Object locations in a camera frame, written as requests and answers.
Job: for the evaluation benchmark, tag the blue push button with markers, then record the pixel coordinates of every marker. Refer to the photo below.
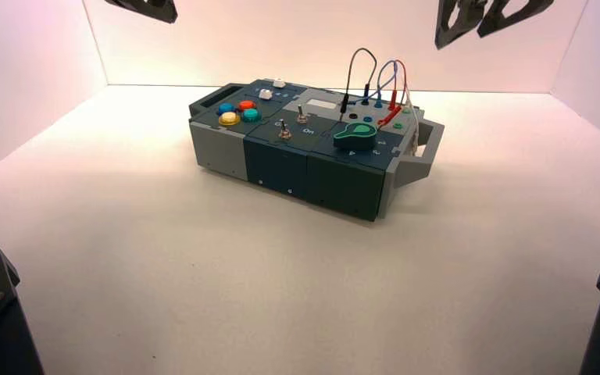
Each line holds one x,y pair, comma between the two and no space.
226,108

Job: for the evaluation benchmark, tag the white slider knob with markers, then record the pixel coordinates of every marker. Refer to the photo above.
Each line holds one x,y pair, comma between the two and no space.
265,93
279,82

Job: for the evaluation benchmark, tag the yellow push button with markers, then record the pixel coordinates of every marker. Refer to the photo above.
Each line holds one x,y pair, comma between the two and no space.
229,118

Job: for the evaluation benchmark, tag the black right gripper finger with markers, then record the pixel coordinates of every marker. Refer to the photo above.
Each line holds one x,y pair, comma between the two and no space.
540,5
442,23

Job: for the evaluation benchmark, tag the grey and blue task box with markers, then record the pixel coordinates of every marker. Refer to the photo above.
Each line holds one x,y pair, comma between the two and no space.
279,165

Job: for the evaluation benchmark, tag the green rotary knob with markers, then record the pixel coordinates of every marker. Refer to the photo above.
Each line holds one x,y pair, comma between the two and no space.
355,136

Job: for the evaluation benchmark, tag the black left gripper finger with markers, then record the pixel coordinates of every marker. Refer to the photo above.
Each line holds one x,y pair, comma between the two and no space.
168,10

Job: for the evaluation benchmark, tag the red push button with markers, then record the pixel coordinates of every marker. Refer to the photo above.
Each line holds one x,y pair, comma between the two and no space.
246,105

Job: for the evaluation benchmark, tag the green push button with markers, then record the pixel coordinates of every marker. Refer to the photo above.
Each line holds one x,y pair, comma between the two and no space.
251,115

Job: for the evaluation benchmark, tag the metal toggle switch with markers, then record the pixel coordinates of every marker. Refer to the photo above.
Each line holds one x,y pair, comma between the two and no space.
302,117
284,133

